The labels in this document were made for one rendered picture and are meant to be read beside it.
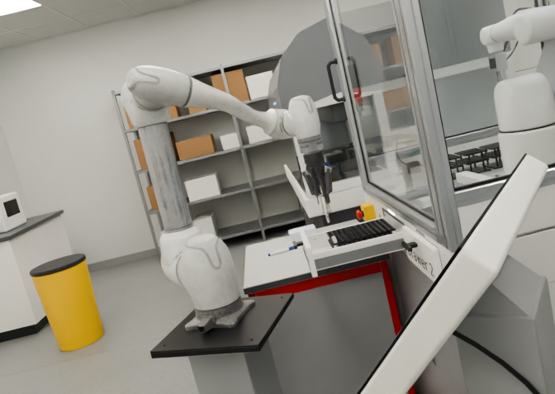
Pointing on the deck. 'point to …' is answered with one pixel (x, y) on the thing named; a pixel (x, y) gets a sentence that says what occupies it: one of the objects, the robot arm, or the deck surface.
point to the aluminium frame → (431, 135)
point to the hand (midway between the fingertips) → (324, 203)
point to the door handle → (333, 82)
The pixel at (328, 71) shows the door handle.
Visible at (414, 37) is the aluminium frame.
